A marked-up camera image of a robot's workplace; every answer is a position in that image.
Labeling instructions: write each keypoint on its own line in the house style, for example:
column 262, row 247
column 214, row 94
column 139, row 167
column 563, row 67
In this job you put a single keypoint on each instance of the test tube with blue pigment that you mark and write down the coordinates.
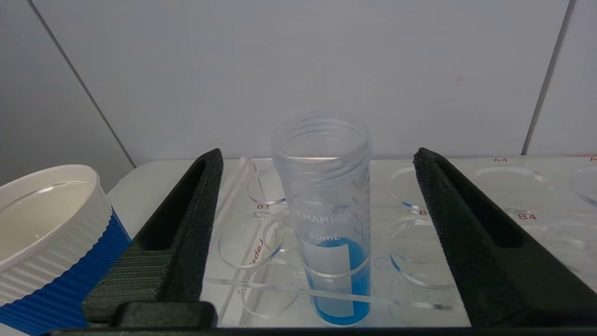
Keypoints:
column 326, row 210

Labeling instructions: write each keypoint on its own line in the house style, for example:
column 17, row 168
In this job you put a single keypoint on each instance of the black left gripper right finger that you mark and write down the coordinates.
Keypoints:
column 489, row 261

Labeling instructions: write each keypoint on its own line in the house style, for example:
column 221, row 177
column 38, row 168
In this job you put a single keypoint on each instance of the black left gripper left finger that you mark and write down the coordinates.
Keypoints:
column 177, row 233

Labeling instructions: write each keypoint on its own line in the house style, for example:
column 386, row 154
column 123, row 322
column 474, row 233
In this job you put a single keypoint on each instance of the clear acrylic test tube rack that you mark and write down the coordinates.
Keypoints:
column 419, row 242

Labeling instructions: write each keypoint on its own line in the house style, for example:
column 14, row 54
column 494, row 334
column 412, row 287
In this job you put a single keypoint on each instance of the blue white paper cup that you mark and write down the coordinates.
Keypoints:
column 51, row 242

